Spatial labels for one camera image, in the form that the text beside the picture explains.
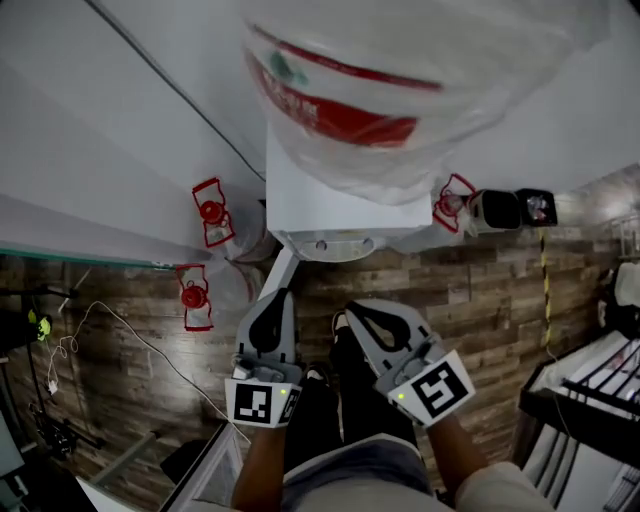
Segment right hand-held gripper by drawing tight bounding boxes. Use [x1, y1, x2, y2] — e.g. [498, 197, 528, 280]
[344, 298, 477, 430]

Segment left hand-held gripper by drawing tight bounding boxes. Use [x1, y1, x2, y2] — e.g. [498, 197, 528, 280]
[224, 288, 304, 430]

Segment person's left forearm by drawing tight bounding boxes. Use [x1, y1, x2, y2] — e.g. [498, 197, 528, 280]
[231, 423, 287, 512]

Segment person's right forearm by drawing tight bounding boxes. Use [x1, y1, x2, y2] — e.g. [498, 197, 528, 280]
[424, 413, 490, 501]

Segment person's dark trousers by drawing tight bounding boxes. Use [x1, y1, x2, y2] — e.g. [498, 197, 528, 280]
[298, 335, 422, 451]

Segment white cabinet appliance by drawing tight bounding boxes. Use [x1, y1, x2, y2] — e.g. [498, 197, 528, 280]
[264, 122, 434, 264]

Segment person's grey shirt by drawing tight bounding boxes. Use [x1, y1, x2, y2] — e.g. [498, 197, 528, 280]
[189, 433, 554, 512]

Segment yellow black floor tape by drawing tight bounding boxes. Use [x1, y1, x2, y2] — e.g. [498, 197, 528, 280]
[538, 228, 555, 354]

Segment black waste bin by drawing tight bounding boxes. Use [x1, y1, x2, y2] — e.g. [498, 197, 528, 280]
[514, 187, 559, 228]

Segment yellow green clip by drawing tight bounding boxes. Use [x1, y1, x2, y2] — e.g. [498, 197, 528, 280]
[26, 308, 54, 343]

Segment clear plastic bag red print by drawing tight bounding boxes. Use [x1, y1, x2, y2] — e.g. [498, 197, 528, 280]
[241, 0, 619, 207]

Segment black tripod stand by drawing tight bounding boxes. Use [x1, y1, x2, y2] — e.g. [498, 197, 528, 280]
[0, 283, 107, 464]

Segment white floor cable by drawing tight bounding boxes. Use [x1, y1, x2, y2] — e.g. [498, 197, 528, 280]
[46, 299, 252, 445]

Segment white metal frame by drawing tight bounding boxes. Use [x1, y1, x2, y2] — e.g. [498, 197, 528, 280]
[74, 421, 252, 512]

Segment black wire rack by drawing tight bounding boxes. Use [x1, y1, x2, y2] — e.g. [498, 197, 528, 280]
[517, 333, 640, 454]

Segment black wall cable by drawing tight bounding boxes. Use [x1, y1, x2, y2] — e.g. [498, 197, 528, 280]
[83, 0, 267, 182]

